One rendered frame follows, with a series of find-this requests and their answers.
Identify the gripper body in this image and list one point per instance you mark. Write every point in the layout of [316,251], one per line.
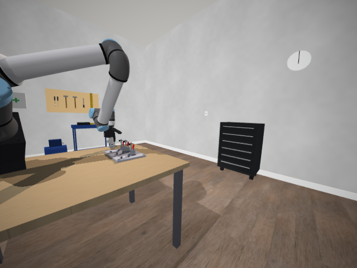
[109,133]

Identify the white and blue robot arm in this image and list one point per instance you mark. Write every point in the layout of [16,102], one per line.
[15,69]

